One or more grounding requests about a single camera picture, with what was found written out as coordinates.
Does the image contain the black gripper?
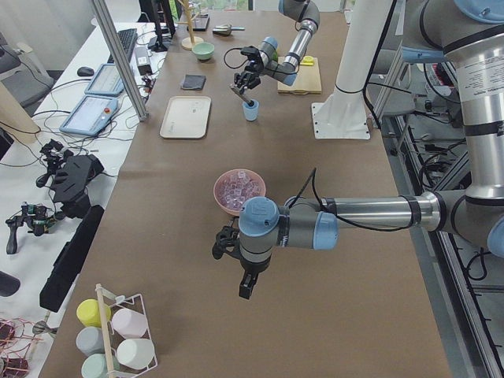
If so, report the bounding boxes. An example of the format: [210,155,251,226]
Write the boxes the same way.
[239,258,271,299]
[234,46,269,91]

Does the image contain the light blue plastic cup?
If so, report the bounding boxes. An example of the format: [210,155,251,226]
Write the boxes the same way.
[243,100,259,121]

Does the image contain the steel muddler with black tip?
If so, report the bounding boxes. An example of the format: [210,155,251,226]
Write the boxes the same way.
[230,84,254,107]

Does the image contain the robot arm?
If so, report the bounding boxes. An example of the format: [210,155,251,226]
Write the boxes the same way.
[230,1,503,299]
[230,1,320,98]

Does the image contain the steel ice scoop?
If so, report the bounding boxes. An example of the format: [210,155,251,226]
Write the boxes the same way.
[212,24,246,36]

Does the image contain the wooden cup tree stand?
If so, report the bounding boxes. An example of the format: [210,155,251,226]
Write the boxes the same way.
[178,0,204,50]

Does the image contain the pink bowl of ice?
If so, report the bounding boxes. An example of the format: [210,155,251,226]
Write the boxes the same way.
[213,169,266,216]

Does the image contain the pink plastic cup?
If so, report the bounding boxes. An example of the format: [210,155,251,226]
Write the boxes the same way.
[111,308,148,339]

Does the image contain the white plastic cup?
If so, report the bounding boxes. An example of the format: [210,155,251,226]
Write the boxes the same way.
[116,339,155,370]

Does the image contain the yellow plastic cup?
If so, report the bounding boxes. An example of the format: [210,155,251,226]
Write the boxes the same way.
[76,298,102,328]

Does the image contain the grey plastic cup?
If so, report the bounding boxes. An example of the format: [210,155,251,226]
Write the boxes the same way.
[76,327,105,357]

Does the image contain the mint plastic cup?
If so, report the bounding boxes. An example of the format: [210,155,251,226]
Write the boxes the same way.
[80,354,108,378]

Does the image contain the mint green bowl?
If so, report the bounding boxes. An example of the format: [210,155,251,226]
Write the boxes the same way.
[191,42,215,61]

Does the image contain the grey folded cloth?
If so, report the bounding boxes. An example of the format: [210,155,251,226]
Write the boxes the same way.
[180,74,206,91]

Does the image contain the bamboo cutting board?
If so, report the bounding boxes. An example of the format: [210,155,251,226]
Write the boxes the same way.
[277,57,322,95]

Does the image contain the lemon slice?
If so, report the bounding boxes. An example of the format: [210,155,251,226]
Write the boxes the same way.
[300,56,314,66]

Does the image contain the cream rabbit tray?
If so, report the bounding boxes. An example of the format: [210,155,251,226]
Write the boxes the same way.
[159,96,211,139]

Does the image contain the black keyboard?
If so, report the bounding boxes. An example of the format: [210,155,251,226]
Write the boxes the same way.
[117,28,138,62]

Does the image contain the blue teach pendant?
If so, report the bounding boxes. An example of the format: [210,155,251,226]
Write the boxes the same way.
[59,95,118,136]
[84,63,124,97]

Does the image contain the black computer mouse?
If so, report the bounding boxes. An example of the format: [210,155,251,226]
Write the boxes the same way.
[76,66,95,77]

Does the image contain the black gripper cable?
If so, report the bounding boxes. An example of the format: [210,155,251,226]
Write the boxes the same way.
[284,167,414,232]
[223,46,249,70]

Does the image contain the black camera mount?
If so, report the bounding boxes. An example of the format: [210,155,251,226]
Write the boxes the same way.
[212,226,240,260]

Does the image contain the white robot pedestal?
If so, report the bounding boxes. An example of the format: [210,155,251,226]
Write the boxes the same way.
[312,1,395,140]

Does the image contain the aluminium frame post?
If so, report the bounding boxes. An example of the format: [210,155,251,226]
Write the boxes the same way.
[91,0,148,122]

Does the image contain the white wire cup rack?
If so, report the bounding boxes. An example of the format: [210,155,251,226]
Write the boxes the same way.
[95,284,158,377]

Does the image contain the wooden rack handle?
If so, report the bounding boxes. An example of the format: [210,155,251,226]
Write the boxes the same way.
[95,283,119,378]

